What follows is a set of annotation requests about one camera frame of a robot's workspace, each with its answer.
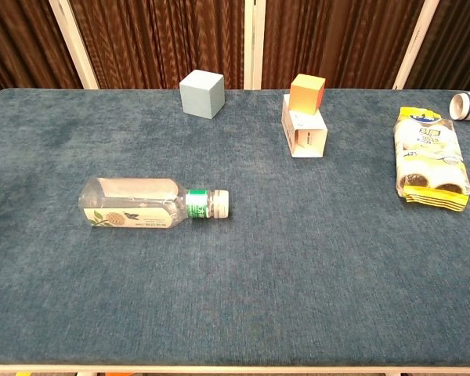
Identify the transparent green-label plastic bottle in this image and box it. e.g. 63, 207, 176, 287
78, 177, 230, 229

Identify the blue table cloth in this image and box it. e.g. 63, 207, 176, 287
0, 88, 470, 368

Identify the white cardboard box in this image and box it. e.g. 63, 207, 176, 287
281, 93, 329, 159

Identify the light blue cube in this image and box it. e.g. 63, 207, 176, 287
179, 69, 225, 120

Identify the orange cube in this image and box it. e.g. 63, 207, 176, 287
289, 74, 326, 115

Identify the brown pleated curtain panel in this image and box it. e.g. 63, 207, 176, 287
261, 0, 426, 90
69, 0, 245, 90
404, 0, 470, 93
0, 0, 82, 99

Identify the yellow white snack package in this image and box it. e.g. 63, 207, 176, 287
393, 107, 470, 212

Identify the white screen frame post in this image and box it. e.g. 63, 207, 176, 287
49, 0, 99, 90
242, 0, 266, 90
392, 0, 439, 90

